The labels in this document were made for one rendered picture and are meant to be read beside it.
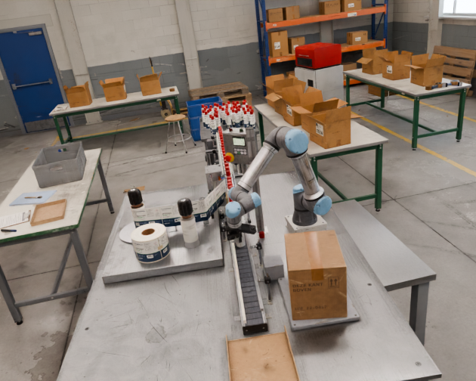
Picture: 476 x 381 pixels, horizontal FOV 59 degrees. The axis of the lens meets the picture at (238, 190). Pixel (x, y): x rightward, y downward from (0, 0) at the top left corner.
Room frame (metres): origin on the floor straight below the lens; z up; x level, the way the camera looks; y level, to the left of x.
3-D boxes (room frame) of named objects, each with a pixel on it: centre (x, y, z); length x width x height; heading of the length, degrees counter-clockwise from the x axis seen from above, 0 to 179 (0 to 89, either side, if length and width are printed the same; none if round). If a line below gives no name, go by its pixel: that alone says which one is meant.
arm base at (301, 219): (2.21, -0.38, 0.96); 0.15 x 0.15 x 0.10
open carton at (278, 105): (5.19, -0.74, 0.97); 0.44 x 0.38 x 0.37; 103
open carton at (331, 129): (3.90, -0.97, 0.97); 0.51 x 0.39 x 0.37; 104
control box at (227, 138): (2.35, -0.05, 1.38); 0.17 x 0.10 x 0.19; 57
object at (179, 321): (2.11, 0.13, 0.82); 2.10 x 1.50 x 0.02; 2
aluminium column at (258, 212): (2.29, -0.11, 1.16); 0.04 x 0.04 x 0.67; 2
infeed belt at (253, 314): (2.24, 0.03, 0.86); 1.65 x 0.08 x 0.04; 2
